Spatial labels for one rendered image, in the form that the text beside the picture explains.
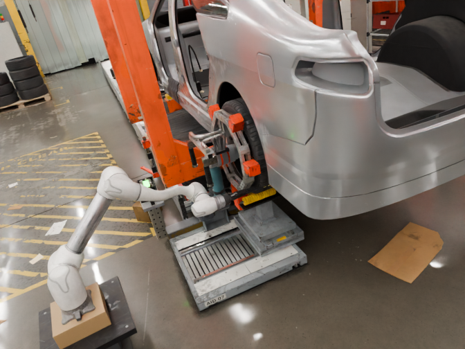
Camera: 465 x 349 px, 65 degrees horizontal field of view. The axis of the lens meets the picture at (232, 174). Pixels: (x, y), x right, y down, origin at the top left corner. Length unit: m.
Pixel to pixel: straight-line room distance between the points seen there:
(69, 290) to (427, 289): 2.10
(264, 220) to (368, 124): 1.44
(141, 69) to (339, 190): 1.58
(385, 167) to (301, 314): 1.14
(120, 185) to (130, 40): 1.03
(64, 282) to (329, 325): 1.52
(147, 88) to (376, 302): 2.05
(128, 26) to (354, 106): 1.62
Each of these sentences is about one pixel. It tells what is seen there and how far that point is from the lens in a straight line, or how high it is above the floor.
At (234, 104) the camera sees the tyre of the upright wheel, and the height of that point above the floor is 1.17.
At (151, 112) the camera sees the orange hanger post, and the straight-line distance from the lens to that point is 2.72.
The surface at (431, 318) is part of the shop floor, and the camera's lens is 2.51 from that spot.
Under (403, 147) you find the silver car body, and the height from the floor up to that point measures 1.13.
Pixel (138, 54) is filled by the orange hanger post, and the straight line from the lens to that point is 2.64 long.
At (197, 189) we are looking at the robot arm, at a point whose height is 0.72.
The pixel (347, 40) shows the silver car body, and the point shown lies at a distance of 1.51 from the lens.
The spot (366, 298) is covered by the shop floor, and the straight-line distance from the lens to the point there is 2.54.
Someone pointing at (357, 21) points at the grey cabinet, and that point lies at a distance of 6.96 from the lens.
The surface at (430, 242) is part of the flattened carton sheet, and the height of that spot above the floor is 0.01.
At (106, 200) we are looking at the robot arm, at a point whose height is 0.89.
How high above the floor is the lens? 1.88
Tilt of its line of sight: 28 degrees down
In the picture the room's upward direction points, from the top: 11 degrees counter-clockwise
